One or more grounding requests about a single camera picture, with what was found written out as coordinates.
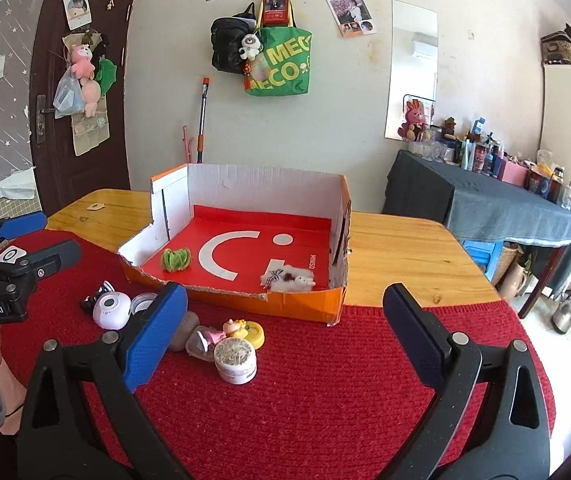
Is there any red knitted mat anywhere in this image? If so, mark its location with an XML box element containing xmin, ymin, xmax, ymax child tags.
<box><xmin>0</xmin><ymin>240</ymin><xmax>556</xmax><ymax>480</ymax></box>

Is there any black backpack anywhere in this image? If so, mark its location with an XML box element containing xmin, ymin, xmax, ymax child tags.
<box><xmin>210</xmin><ymin>2</ymin><xmax>257</xmax><ymax>75</ymax></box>

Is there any orange cardboard box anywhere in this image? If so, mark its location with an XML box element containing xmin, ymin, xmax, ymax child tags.
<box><xmin>117</xmin><ymin>162</ymin><xmax>353</xmax><ymax>326</ymax></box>

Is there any black figurine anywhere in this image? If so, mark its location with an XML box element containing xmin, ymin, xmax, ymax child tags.
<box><xmin>80</xmin><ymin>280</ymin><xmax>116</xmax><ymax>312</ymax></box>

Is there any picture card on door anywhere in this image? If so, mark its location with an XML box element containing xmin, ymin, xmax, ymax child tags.
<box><xmin>63</xmin><ymin>0</ymin><xmax>92</xmax><ymax>31</ymax></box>

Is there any patterned suitcase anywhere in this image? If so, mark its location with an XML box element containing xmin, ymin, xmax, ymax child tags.
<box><xmin>540</xmin><ymin>31</ymin><xmax>571</xmax><ymax>68</ymax></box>

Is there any yellow round container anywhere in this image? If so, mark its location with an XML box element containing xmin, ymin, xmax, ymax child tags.
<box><xmin>238</xmin><ymin>321</ymin><xmax>265</xmax><ymax>349</ymax></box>

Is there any green plush leaf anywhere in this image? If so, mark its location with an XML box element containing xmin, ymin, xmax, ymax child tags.
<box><xmin>96</xmin><ymin>57</ymin><xmax>117</xmax><ymax>95</ymax></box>

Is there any wall mirror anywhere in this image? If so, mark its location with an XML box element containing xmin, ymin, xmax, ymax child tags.
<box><xmin>383</xmin><ymin>0</ymin><xmax>439</xmax><ymax>142</ymax></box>

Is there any white cream jar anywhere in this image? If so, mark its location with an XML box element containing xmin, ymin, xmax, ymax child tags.
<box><xmin>214</xmin><ymin>337</ymin><xmax>258</xmax><ymax>385</ymax></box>

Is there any blonde pink figurine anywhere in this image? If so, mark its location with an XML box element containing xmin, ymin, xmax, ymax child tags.
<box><xmin>208</xmin><ymin>318</ymin><xmax>251</xmax><ymax>348</ymax></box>

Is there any person's left forearm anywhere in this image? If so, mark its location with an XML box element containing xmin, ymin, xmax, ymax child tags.
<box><xmin>0</xmin><ymin>367</ymin><xmax>31</xmax><ymax>436</ymax></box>

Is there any white plush keychain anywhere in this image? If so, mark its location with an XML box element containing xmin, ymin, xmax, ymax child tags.
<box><xmin>238</xmin><ymin>33</ymin><xmax>265</xmax><ymax>61</ymax></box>

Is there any round clear plastic lid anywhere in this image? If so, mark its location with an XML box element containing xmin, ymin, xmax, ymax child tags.
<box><xmin>130</xmin><ymin>292</ymin><xmax>161</xmax><ymax>317</ymax></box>

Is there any green tote bag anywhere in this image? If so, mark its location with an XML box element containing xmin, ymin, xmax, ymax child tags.
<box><xmin>244</xmin><ymin>0</ymin><xmax>313</xmax><ymax>97</ymax></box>

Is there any beige hanging door organizer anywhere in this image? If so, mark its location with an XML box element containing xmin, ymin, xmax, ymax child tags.
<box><xmin>63</xmin><ymin>30</ymin><xmax>111</xmax><ymax>157</ymax></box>

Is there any door handle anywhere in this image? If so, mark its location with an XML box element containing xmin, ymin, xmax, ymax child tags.
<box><xmin>36</xmin><ymin>95</ymin><xmax>59</xmax><ymax>143</ymax></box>

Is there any pink white round device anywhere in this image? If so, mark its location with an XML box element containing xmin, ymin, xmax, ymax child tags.
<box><xmin>92</xmin><ymin>291</ymin><xmax>132</xmax><ymax>331</ymax></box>

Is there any mop pole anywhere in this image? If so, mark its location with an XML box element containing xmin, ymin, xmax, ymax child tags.
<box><xmin>194</xmin><ymin>77</ymin><xmax>210</xmax><ymax>165</ymax></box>

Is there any metal kettle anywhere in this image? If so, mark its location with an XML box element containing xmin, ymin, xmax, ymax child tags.
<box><xmin>551</xmin><ymin>291</ymin><xmax>571</xmax><ymax>335</ymax></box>

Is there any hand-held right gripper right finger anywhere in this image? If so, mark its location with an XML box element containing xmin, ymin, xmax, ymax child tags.
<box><xmin>383</xmin><ymin>282</ymin><xmax>551</xmax><ymax>480</ymax></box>

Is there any beige vase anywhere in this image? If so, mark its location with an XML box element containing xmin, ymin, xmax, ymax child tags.
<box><xmin>498</xmin><ymin>260</ymin><xmax>529</xmax><ymax>306</ymax></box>

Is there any pink plush toy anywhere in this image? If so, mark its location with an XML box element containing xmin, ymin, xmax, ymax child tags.
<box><xmin>69</xmin><ymin>44</ymin><xmax>97</xmax><ymax>80</ymax></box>

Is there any group of bottles and jars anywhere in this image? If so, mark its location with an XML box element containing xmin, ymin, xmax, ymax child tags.
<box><xmin>405</xmin><ymin>117</ymin><xmax>571</xmax><ymax>211</ymax></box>

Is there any pink plush rabbit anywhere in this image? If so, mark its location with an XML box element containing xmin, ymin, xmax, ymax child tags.
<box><xmin>398</xmin><ymin>99</ymin><xmax>429</xmax><ymax>142</ymax></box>

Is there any clear plastic bag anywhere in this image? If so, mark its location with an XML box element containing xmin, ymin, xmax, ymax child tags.
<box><xmin>53</xmin><ymin>67</ymin><xmax>86</xmax><ymax>120</ymax></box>

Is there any dark brown door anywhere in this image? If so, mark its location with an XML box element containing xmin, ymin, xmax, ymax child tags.
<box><xmin>30</xmin><ymin>0</ymin><xmax>139</xmax><ymax>216</ymax></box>

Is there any side table with dark cloth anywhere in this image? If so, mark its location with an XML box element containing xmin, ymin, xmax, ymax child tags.
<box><xmin>383</xmin><ymin>150</ymin><xmax>571</xmax><ymax>318</ymax></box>

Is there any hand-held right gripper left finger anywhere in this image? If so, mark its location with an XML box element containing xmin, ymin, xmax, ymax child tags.
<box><xmin>16</xmin><ymin>281</ymin><xmax>189</xmax><ymax>480</ymax></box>

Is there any blue plastic stool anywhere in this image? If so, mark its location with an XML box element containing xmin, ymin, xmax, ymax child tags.
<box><xmin>462</xmin><ymin>240</ymin><xmax>505</xmax><ymax>281</ymax></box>

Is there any grey earbuds case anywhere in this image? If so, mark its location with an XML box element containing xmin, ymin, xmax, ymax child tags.
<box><xmin>168</xmin><ymin>310</ymin><xmax>201</xmax><ymax>352</ymax></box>

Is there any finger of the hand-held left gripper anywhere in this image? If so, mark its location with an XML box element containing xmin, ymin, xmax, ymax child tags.
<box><xmin>0</xmin><ymin>211</ymin><xmax>49</xmax><ymax>261</ymax></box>
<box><xmin>0</xmin><ymin>239</ymin><xmax>84</xmax><ymax>306</ymax></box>

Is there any pink box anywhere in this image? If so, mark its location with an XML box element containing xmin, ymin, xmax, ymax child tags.
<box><xmin>500</xmin><ymin>162</ymin><xmax>530</xmax><ymax>187</ymax></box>

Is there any white fluffy plush toy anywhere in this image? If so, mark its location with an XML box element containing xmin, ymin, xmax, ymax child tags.
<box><xmin>264</xmin><ymin>265</ymin><xmax>317</xmax><ymax>293</ymax></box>

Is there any photo wall poster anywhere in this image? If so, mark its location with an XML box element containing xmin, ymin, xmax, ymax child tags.
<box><xmin>326</xmin><ymin>0</ymin><xmax>377</xmax><ymax>38</ymax></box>

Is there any small clear plastic box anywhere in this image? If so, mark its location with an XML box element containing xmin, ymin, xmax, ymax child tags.
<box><xmin>186</xmin><ymin>325</ymin><xmax>226</xmax><ymax>361</ymax></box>

